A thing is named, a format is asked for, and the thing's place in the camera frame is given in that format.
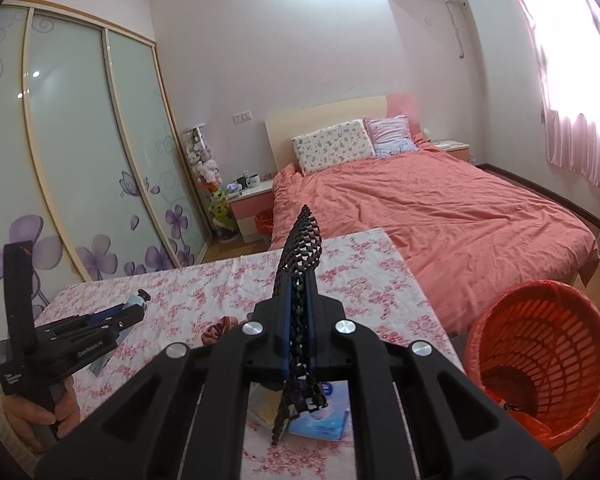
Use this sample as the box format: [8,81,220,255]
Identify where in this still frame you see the stuffed toys column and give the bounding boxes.
[180,124,241,244]

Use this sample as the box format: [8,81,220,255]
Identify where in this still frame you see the orange plastic basket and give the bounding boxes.
[462,280,600,453]

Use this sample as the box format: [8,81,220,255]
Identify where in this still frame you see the pink striped pillow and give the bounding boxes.
[364,114,419,157]

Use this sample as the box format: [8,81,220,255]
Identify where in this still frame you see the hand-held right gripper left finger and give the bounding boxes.
[35,279,291,480]

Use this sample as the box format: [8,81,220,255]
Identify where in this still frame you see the pale yellow packet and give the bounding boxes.
[251,389,287,429]

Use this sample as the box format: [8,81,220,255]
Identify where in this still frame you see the pink curtain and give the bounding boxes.
[497,0,600,192]

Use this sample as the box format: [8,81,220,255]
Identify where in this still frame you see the white floral pillow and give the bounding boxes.
[291,120,376,177]

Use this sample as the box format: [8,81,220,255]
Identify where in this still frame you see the black mesh sock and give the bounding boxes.
[269,204,331,447]

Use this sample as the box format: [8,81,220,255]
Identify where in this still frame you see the pink white nightstand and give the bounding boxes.
[432,139,472,162]
[228,182,276,244]

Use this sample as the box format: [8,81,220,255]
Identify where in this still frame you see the glass sliding door wardrobe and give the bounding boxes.
[0,0,212,413]

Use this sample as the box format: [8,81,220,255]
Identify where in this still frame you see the small red bin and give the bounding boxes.
[254,210,274,247]

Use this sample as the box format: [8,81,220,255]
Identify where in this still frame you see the white air conditioner pipe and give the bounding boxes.
[445,0,469,59]

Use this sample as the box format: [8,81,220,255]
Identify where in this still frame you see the blue tissue packet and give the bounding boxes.
[286,381,352,443]

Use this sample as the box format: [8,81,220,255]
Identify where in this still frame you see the beige pink headboard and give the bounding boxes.
[264,92,423,176]

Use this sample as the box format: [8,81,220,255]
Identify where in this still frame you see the person's left hand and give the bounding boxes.
[16,376,82,452]

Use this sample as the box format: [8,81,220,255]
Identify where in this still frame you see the green plush toy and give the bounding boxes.
[207,189,232,227]

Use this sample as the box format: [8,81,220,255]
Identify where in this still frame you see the bed with pink duvet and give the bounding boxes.
[270,132,600,337]

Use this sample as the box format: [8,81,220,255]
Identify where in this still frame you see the brown striped sock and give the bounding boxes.
[201,316,249,347]

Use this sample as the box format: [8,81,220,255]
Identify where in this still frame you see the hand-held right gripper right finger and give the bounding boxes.
[307,275,564,480]

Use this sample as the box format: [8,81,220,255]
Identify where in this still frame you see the pile of plush toys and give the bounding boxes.
[187,130,224,191]

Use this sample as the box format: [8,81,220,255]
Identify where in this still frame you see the pink floral tablecloth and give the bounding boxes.
[32,227,466,480]

